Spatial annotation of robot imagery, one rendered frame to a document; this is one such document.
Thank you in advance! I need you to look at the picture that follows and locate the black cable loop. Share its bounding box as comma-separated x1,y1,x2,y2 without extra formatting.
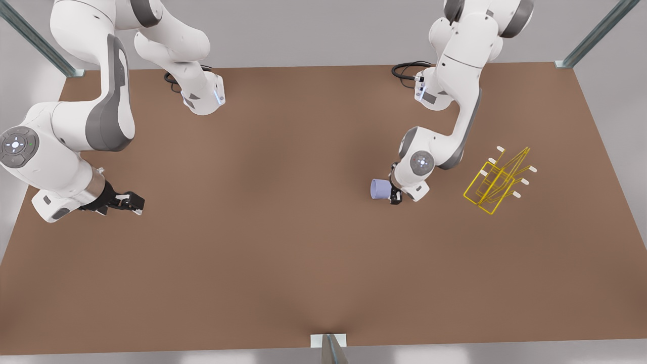
163,64,214,95
391,61,434,89

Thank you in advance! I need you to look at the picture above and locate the pale blue cup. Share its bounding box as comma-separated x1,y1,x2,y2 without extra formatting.
371,178,393,200

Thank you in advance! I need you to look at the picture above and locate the yellow wire cup holder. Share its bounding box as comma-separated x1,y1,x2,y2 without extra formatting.
464,146,538,216

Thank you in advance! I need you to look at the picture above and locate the silver frame post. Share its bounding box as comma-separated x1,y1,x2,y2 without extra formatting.
309,333,348,364
0,0,86,78
554,0,641,69

